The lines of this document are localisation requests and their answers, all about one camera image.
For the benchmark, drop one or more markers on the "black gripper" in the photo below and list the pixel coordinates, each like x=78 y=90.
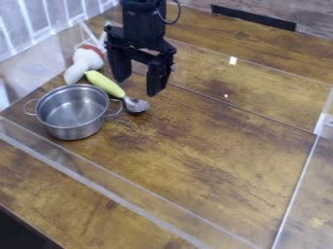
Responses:
x=142 y=47

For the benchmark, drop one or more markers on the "white plush toy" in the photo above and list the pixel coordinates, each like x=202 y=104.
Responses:
x=87 y=58

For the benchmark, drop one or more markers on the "green handled metal spoon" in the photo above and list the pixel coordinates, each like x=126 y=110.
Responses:
x=132 y=105

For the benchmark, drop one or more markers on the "small steel pot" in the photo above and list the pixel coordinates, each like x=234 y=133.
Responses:
x=72 y=111

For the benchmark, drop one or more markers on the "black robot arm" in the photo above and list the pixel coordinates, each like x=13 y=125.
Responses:
x=144 y=15

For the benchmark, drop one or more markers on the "clear acrylic stand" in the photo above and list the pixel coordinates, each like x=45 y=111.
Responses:
x=88 y=38

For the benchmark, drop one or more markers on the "black strip on table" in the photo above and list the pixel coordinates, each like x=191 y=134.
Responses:
x=269 y=21

